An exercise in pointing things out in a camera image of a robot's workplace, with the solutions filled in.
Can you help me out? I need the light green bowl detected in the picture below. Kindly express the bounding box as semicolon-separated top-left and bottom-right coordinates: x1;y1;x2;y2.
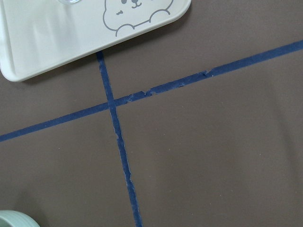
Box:
0;210;40;227

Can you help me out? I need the clear wine glass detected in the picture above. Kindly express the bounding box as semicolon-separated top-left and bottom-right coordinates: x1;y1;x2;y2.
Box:
58;0;81;5

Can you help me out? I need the cream bear tray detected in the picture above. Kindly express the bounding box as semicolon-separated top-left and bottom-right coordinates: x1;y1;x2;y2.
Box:
0;0;191;82

